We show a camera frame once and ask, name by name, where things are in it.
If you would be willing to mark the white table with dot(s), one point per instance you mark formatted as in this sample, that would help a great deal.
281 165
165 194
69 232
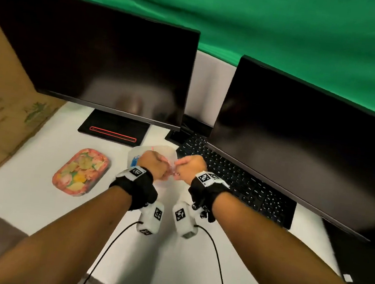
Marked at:
35 191

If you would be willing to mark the plain black monitor base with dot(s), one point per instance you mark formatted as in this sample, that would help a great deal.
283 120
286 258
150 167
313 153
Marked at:
185 135

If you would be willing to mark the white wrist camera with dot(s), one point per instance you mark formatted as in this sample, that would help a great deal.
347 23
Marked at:
151 220

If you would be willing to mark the brown cardboard box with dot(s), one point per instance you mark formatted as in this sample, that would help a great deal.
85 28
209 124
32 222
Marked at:
4 107

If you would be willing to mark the person's right forearm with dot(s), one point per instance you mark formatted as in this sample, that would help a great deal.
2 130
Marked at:
288 261

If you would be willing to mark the person's left forearm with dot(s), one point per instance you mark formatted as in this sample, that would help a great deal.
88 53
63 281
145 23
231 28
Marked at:
57 240

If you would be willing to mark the white divider panel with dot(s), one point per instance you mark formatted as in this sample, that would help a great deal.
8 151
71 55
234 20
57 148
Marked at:
209 89

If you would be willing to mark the person's right hand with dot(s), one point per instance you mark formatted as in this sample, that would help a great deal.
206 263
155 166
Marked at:
191 169

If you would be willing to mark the green backdrop cloth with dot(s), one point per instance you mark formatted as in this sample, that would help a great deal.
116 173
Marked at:
270 25

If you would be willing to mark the black computer monitor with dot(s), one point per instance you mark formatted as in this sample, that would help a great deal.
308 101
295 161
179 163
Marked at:
307 146
99 57

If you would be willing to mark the black keyboard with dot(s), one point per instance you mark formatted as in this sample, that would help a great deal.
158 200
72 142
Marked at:
246 183

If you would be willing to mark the sorted blue clips heap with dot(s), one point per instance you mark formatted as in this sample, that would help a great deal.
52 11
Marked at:
135 160

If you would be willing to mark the black laptop with sticker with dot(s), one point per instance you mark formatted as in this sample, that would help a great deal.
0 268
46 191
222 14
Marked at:
358 261

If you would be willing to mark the translucent plastic container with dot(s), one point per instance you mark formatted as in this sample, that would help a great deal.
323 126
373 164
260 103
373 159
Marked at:
169 152

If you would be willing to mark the floral patterned oval tray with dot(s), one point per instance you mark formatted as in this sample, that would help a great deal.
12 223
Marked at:
80 172

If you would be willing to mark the person's left hand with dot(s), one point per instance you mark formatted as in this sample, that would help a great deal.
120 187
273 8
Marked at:
151 166

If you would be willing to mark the black red-lined monitor base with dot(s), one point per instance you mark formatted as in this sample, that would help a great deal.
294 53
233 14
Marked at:
115 127

